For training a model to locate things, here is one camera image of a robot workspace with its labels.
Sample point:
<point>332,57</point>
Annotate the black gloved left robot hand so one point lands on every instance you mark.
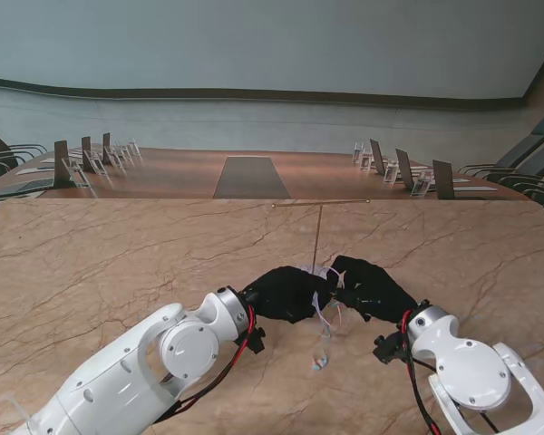
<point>290,294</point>

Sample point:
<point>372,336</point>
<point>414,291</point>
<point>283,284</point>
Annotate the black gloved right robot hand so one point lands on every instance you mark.
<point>376,294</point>

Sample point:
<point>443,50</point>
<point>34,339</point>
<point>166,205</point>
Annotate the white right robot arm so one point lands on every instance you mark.
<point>471,367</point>

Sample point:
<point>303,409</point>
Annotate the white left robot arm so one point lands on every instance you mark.
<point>127,371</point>

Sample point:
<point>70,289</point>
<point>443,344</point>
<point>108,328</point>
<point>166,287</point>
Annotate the gold T rack marble base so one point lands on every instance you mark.
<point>319,226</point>

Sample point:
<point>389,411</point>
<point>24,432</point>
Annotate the clear acrylic name holder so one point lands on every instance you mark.
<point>391,172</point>
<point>95,163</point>
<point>72,172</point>
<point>357,154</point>
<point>125,153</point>
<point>134,149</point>
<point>114,158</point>
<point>366,161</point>
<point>421,185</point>

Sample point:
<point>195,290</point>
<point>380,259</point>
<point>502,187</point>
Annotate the dark upright desk monitor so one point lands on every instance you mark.
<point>443,179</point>
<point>376,156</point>
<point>61,163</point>
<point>404,167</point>
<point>106,145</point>
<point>86,151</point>

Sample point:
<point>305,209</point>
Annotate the grey desk pad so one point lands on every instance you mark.
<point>476,188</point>
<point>36,170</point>
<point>22,186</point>

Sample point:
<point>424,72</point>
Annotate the brown wooden conference table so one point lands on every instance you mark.
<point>177,176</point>

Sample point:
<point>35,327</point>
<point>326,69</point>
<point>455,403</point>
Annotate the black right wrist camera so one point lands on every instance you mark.
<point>387,349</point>

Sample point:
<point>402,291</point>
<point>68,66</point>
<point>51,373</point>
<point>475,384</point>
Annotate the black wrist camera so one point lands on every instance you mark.
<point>256,342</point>
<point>387,349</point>

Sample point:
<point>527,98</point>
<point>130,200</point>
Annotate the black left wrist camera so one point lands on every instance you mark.
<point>256,342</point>

